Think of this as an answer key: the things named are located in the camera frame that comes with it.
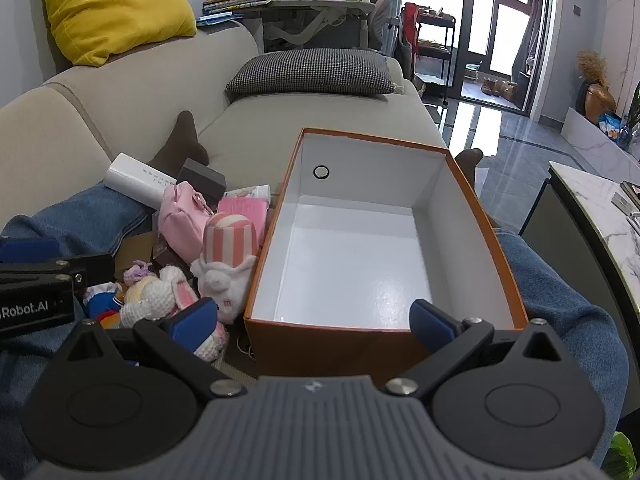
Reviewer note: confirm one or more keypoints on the dried plant bunch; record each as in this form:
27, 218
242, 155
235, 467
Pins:
592, 65

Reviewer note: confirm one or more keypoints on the person's brown sock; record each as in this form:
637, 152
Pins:
180, 142
469, 162

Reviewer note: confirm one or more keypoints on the blue snack bag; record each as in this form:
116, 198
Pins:
611, 124

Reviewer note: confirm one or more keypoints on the pink striped white plush toy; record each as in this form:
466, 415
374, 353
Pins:
230, 240

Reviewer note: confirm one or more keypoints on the cream crochet plush rabbit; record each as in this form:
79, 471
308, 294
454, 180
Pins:
145, 305

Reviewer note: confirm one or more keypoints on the yellow pillow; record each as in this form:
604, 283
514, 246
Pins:
115, 5

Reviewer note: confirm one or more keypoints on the pink pouch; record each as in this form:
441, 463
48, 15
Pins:
180, 225

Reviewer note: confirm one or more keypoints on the orange cardboard box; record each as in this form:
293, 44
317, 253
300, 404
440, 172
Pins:
325, 350

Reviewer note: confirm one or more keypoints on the green bag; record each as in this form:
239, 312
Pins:
624, 455

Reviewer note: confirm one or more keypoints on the grey pink desk chair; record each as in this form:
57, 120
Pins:
382, 15

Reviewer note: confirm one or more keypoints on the houndstooth pillow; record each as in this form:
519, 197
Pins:
310, 72

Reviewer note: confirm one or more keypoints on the long white box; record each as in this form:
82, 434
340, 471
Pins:
130, 177

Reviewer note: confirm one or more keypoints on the tan cardboard sheet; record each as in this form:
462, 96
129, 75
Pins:
135, 255

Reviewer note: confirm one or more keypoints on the dark grey square box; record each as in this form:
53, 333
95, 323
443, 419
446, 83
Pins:
200, 180

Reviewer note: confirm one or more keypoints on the glass balcony door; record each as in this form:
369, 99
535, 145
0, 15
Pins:
500, 35

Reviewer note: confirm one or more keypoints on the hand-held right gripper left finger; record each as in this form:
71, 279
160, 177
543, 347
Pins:
192, 322

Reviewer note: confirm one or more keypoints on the white marble cabinet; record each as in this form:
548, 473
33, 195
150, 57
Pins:
595, 147

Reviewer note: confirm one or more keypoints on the stack of books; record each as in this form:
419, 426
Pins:
235, 2

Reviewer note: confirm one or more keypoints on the marble top coffee table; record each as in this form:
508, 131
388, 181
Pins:
590, 200

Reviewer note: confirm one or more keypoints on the brown vase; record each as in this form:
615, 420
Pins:
600, 100

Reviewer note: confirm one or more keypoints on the grey study desk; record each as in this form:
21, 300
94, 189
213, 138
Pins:
320, 15

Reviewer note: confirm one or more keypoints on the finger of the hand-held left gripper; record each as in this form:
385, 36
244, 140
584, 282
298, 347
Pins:
30, 250
92, 269

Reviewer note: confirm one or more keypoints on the dark brown card box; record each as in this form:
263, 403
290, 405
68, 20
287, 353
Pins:
165, 252

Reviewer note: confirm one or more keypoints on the black shelf cart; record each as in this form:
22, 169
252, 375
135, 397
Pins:
435, 50

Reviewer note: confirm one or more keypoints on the pink packet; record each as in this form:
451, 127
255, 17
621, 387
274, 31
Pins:
245, 210

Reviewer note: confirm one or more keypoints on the beige sofa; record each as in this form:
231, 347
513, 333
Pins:
300, 112

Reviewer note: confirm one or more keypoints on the white printed tube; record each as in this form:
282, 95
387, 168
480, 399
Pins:
250, 192

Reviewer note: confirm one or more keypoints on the person's left brown sock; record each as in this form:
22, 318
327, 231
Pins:
180, 142

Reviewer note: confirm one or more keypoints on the pair of brown shoes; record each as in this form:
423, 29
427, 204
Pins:
497, 87

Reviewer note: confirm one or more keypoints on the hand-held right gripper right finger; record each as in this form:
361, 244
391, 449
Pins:
430, 322

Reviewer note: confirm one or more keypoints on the person's right brown sock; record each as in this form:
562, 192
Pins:
469, 162

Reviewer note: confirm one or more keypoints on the blue white small toy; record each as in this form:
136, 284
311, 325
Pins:
100, 297

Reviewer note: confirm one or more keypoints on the person's leg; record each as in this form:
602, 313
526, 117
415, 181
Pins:
75, 215
565, 320

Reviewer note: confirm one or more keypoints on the person's right leg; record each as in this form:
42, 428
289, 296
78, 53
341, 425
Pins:
565, 320

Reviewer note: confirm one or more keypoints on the person's left leg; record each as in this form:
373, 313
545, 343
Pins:
75, 215

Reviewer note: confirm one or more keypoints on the green leafy plant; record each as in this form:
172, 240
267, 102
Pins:
635, 107

